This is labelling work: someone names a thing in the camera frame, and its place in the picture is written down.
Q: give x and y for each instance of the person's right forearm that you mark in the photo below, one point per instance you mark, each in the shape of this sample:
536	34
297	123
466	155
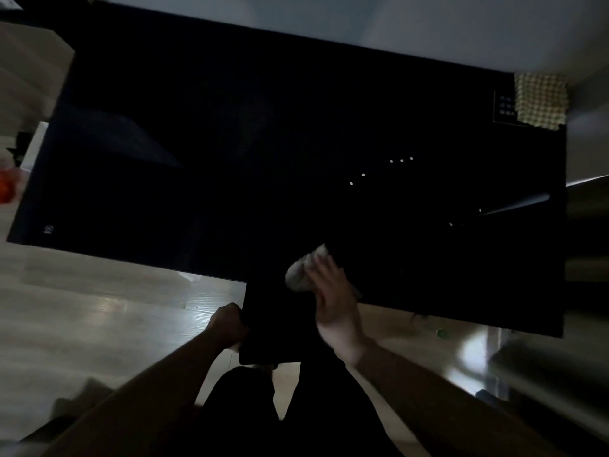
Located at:
442	409

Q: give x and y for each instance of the yellow checkered cloth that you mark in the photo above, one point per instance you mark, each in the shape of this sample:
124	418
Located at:
542	102

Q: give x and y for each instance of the white crumbs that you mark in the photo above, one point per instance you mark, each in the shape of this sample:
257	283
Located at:
363	175

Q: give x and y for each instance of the black table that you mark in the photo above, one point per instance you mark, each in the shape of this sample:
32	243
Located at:
238	137

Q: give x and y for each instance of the green plastic object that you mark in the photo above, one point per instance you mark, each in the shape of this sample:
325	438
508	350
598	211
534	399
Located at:
441	334

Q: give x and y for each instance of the small black box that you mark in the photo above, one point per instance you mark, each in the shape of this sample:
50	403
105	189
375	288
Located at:
23	145

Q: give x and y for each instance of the orange plastic bag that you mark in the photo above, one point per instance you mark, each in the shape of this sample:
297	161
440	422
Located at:
7	187

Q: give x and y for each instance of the person's left hand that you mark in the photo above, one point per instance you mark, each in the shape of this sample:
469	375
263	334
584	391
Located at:
228	325

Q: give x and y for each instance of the black rectangular tray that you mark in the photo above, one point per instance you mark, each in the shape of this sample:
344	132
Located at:
271	328

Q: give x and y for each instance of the person's right hand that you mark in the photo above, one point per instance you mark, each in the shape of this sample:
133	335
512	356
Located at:
338	318

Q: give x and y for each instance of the person's left forearm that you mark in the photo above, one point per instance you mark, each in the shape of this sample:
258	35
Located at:
142	399

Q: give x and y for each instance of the plain grey cleaning cloth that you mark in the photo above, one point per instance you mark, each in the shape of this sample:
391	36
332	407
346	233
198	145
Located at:
297	276

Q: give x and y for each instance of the beige wooden panel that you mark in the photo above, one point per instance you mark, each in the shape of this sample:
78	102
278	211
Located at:
28	76

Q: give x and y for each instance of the white square bin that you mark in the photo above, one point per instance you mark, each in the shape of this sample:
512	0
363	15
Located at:
35	147

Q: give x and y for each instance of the black trousers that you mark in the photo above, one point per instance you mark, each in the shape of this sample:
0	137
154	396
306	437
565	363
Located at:
323	418

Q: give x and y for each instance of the grey curtain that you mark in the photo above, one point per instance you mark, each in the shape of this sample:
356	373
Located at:
585	280

